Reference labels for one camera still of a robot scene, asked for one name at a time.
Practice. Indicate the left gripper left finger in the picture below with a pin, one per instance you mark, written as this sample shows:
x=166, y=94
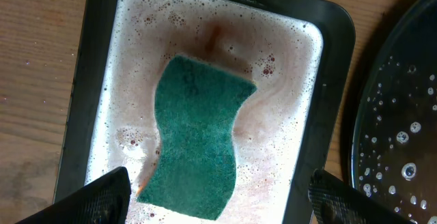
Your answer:
x=105, y=200

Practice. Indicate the black round tray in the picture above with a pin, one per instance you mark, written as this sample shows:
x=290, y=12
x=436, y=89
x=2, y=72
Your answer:
x=393, y=154

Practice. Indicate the black rectangular soap tray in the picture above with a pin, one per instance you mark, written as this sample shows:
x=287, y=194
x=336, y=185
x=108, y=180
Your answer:
x=296, y=52

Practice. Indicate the green yellow sponge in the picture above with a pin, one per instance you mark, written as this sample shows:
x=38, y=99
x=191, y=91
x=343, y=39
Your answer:
x=195, y=109

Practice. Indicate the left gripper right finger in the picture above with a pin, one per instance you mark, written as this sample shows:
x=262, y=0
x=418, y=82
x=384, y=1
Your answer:
x=373, y=201

